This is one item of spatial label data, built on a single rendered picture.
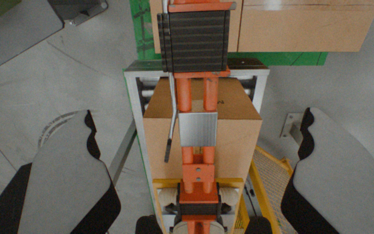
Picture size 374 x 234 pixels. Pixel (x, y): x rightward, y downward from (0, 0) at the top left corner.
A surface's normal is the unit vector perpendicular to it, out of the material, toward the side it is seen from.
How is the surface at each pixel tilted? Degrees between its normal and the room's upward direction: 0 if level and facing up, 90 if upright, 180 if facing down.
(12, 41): 0
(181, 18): 0
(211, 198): 90
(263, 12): 0
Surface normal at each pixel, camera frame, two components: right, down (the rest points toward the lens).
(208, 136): -0.02, 0.54
